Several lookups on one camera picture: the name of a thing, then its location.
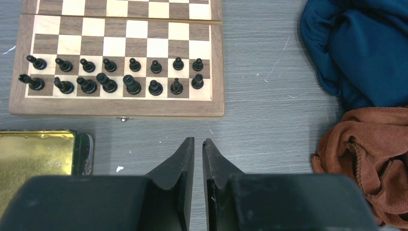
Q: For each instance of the dark blue cloth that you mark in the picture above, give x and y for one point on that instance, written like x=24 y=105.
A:
x=360 y=50

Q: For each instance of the black rook chess piece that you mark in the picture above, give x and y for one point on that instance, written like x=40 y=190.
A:
x=34 y=83

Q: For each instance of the wooden chess board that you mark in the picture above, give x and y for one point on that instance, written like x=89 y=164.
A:
x=146 y=30

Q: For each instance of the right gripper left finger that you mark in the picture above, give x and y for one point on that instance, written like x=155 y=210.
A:
x=157 y=201

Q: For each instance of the black pawn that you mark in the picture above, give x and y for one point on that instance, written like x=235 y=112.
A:
x=156 y=67
x=134 y=65
x=178 y=63
x=64 y=65
x=38 y=63
x=109 y=66
x=197 y=65
x=87 y=66

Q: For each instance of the gold metal tray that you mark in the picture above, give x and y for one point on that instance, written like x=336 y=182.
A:
x=28 y=153

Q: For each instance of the rust orange cloth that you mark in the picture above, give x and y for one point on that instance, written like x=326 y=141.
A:
x=370 y=146

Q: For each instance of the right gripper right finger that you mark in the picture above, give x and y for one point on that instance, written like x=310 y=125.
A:
x=236 y=201

